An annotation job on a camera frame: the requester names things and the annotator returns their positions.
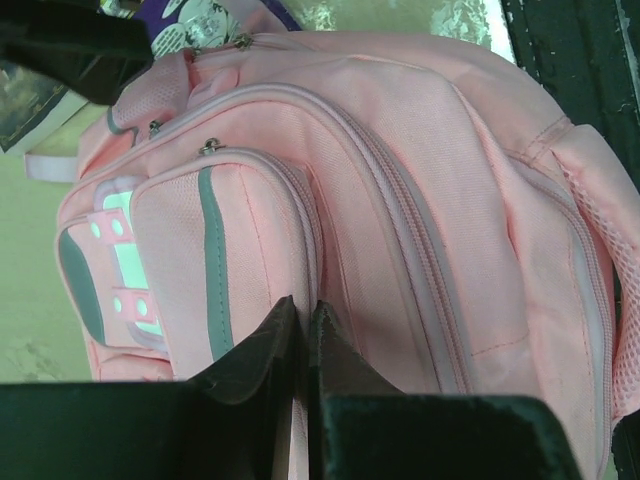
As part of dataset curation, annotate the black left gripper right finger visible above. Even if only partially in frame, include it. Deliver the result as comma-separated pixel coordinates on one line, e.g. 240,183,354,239
308,302,581,479

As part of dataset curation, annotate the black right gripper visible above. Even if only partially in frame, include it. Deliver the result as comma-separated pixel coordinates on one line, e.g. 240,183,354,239
1,1,154,106

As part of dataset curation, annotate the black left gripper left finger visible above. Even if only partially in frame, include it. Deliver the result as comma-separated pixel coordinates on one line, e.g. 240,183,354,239
1,297,297,479

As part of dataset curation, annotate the pink student backpack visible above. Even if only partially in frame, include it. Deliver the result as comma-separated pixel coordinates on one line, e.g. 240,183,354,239
25,1,639,479

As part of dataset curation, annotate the purple paperback book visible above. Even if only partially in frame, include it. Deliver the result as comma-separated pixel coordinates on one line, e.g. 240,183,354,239
99,0,301,58

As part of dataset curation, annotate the dark novel book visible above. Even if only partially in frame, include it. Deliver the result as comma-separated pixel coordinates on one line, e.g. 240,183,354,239
1,60,88,155

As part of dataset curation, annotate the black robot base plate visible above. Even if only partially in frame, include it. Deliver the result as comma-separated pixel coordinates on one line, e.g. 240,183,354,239
501,0,639,181

